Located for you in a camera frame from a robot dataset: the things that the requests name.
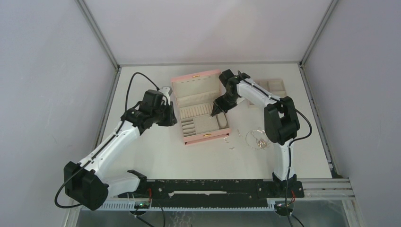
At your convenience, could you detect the black left camera cable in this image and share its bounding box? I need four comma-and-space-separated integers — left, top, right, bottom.
54, 72, 161, 210

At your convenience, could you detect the white slotted cable duct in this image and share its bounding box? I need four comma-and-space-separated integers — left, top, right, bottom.
97, 200, 276, 211

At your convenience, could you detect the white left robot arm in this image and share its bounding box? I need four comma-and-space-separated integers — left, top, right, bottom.
61, 87, 177, 210

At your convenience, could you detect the silver hoop necklace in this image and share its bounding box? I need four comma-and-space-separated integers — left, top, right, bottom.
245, 128, 270, 150

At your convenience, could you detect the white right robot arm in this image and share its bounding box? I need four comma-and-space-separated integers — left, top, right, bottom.
211, 70, 300, 197

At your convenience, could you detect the beige divided tray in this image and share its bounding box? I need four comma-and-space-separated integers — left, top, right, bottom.
240, 79, 287, 109

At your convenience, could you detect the beige oval watch pillow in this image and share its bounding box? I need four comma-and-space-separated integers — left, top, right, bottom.
216, 113, 227, 129

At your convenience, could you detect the pink jewelry box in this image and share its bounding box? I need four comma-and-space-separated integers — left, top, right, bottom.
171, 70, 231, 145

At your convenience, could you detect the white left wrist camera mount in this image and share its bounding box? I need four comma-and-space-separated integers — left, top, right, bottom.
158, 86, 173, 105

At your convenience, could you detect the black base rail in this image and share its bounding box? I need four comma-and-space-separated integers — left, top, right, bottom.
119, 179, 305, 199

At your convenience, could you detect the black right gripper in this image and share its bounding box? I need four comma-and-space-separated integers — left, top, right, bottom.
212, 91, 240, 116

